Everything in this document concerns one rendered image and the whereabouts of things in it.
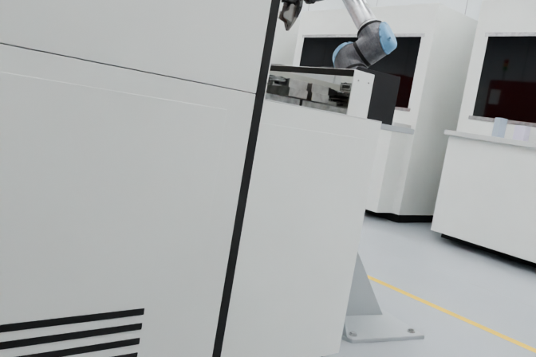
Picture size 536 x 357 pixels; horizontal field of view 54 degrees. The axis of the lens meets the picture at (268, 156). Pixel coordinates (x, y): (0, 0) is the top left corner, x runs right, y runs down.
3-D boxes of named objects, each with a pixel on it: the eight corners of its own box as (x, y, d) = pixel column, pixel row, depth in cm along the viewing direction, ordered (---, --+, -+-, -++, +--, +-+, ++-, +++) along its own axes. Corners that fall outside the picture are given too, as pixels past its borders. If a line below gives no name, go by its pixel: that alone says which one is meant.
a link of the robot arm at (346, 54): (348, 88, 220) (338, 66, 228) (376, 70, 215) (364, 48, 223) (333, 75, 212) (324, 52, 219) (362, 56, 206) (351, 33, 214)
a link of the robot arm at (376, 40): (372, 71, 217) (326, -18, 243) (404, 50, 211) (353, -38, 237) (360, 60, 207) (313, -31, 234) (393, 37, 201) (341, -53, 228)
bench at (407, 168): (380, 224, 465) (423, -6, 449) (255, 182, 602) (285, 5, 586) (447, 223, 534) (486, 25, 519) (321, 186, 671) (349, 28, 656)
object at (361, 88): (347, 115, 160) (355, 69, 159) (240, 100, 202) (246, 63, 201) (367, 119, 166) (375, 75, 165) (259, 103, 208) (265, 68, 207)
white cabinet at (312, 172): (158, 427, 127) (211, 90, 121) (39, 285, 201) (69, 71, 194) (338, 376, 168) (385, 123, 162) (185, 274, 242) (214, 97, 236)
